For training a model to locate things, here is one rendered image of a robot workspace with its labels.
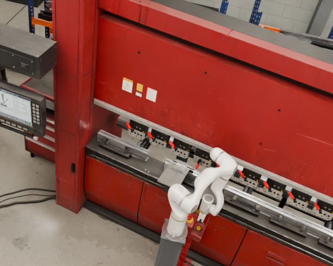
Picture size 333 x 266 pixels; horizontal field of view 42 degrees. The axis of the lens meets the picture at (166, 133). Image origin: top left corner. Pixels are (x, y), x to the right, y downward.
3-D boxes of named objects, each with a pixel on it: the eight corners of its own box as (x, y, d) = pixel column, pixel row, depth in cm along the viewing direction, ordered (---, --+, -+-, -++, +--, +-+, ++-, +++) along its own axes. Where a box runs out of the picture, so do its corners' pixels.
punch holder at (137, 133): (127, 134, 365) (129, 119, 354) (132, 128, 371) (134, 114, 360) (143, 141, 362) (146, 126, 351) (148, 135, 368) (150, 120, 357)
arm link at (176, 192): (178, 225, 295) (185, 202, 279) (160, 207, 304) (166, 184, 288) (191, 216, 302) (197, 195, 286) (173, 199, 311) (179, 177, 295)
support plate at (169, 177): (157, 181, 348) (157, 180, 347) (170, 161, 367) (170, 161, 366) (177, 190, 344) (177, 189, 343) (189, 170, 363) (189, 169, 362)
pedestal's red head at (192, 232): (177, 231, 355) (181, 218, 343) (184, 217, 366) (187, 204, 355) (199, 241, 351) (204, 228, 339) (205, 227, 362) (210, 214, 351)
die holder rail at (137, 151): (96, 140, 389) (97, 132, 383) (100, 136, 393) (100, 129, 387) (146, 162, 378) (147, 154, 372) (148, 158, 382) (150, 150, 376)
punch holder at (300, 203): (285, 202, 335) (293, 188, 324) (287, 195, 341) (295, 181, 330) (304, 210, 332) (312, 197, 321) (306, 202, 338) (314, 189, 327)
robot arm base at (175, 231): (185, 244, 306) (190, 229, 294) (159, 238, 307) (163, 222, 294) (188, 223, 320) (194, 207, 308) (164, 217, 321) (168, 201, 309)
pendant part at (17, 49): (-13, 127, 347) (-28, 34, 292) (5, 111, 366) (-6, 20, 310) (42, 148, 340) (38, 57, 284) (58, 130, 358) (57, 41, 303)
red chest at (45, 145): (25, 158, 476) (18, 85, 410) (52, 133, 512) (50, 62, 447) (63, 177, 465) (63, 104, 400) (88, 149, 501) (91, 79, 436)
